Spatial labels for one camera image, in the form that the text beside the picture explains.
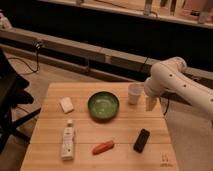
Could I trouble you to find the wooden table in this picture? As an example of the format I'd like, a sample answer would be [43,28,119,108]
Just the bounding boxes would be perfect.
[21,83,179,171]

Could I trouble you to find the black phone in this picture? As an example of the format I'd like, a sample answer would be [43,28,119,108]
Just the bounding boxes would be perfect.
[133,129,150,153]

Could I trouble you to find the black floor cable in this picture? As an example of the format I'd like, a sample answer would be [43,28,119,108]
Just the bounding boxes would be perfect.
[8,39,44,75]

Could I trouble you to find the black office chair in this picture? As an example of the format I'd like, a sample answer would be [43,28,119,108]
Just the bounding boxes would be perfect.
[0,48,41,154]

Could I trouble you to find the green ceramic bowl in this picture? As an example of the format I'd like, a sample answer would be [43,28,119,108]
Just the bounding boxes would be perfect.
[88,91,120,121]

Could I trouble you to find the white sponge block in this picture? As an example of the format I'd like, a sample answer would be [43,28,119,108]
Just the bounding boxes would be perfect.
[60,97,74,113]

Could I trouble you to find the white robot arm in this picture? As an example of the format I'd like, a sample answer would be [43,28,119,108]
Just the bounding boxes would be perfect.
[144,57,213,120]

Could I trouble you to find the white ceramic cup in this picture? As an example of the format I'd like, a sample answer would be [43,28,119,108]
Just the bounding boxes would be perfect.
[128,83,143,105]

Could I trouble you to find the orange carrot toy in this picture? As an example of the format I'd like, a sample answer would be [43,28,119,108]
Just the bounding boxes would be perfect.
[92,140,114,155]

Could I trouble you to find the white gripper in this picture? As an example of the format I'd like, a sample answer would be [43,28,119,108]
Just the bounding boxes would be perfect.
[144,77,165,111]

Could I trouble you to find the white plastic bottle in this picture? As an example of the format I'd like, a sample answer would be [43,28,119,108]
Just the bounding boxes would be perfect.
[61,119,75,160]

